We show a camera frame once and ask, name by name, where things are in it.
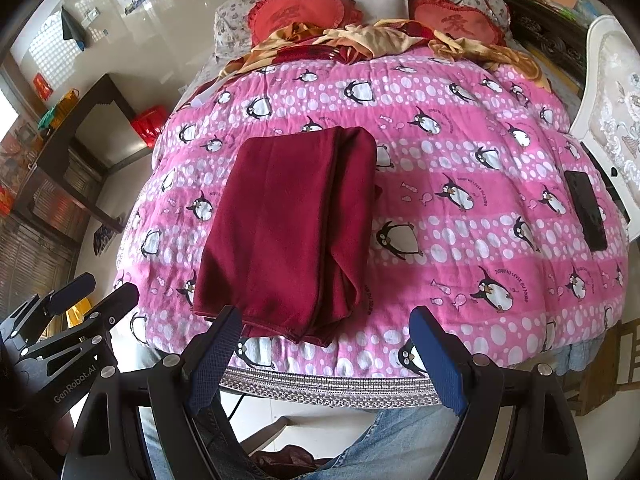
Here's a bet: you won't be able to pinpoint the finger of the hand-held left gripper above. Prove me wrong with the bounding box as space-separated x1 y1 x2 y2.
0 272 97 348
20 282 140 358

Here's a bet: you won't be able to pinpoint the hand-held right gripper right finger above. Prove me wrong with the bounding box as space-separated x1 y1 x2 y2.
409 306 588 480

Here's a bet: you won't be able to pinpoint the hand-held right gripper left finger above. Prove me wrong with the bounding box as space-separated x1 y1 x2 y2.
65 305 244 480

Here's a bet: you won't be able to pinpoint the maroon cloth garment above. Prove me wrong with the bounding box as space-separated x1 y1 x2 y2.
192 126 383 346

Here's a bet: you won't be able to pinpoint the person's blue jeans legs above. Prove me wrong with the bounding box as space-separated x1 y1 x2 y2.
135 347 501 480

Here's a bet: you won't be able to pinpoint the grey striped mattress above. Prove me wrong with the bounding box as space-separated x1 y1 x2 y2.
220 332 608 408

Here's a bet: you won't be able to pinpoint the dark red cloth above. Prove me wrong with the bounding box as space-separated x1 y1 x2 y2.
249 444 321 480

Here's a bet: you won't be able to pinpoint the dark wooden desk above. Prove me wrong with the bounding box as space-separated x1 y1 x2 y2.
27 74 153 233

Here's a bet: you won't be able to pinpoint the pink penguin blanket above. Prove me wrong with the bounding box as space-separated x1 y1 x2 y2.
112 50 628 378

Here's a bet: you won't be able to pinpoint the green bag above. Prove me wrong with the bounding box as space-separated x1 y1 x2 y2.
39 106 66 130

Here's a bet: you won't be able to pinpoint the red crate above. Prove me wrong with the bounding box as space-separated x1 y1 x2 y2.
131 106 168 149

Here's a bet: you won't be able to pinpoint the black phone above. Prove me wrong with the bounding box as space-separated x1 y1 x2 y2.
564 170 608 252

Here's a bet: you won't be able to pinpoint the dark hanging cloth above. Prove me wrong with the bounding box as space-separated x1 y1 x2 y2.
61 6 87 42

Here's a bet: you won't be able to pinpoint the red and yellow blanket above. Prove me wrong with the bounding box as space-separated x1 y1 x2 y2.
217 19 553 93

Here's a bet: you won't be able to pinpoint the red heart pillow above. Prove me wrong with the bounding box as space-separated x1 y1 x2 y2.
246 0 363 47
407 0 507 47

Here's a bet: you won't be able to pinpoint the dark carved wooden cabinet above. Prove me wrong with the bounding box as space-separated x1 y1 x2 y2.
492 0 593 88

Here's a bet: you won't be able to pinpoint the white pillow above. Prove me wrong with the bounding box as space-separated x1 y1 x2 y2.
334 0 410 25

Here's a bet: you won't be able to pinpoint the black cable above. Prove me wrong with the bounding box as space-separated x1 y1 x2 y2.
227 391 247 423

